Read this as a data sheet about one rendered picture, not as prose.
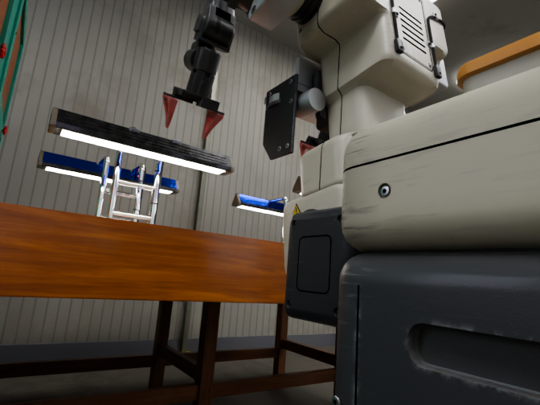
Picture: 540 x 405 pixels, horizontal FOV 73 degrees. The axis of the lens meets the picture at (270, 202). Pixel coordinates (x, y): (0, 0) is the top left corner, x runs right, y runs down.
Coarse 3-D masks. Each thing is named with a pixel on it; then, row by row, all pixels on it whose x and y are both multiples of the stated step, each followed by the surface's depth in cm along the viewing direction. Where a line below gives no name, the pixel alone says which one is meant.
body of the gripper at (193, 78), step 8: (192, 72) 86; (200, 72) 85; (192, 80) 86; (200, 80) 85; (208, 80) 86; (176, 88) 86; (192, 88) 86; (200, 88) 86; (208, 88) 87; (192, 96) 86; (200, 96) 86; (208, 96) 88
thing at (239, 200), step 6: (234, 198) 210; (240, 198) 208; (246, 198) 211; (252, 198) 214; (258, 198) 217; (234, 204) 209; (240, 204) 206; (246, 204) 208; (252, 204) 211; (258, 204) 214; (264, 204) 217; (270, 204) 220; (276, 204) 224; (282, 204) 227; (264, 210) 216; (270, 210) 217; (276, 210) 220; (282, 210) 223
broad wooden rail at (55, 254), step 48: (0, 240) 73; (48, 240) 78; (96, 240) 83; (144, 240) 89; (192, 240) 96; (240, 240) 105; (0, 288) 72; (48, 288) 77; (96, 288) 82; (144, 288) 88; (192, 288) 95; (240, 288) 103
